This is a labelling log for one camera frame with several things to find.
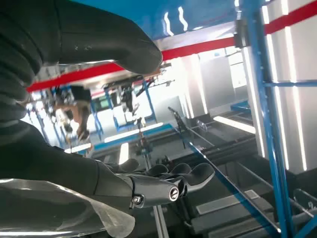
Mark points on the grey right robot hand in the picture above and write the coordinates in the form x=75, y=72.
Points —
x=62, y=170

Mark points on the blue metal shelf rack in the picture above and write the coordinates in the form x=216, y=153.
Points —
x=259, y=65

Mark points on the clear plastic film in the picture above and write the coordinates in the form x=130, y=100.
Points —
x=49, y=216

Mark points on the person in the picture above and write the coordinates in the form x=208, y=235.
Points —
x=81, y=115

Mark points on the red barrier belt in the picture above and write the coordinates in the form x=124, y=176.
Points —
x=198, y=47

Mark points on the black-topped belt stanchion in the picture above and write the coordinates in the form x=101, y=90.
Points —
x=242, y=34

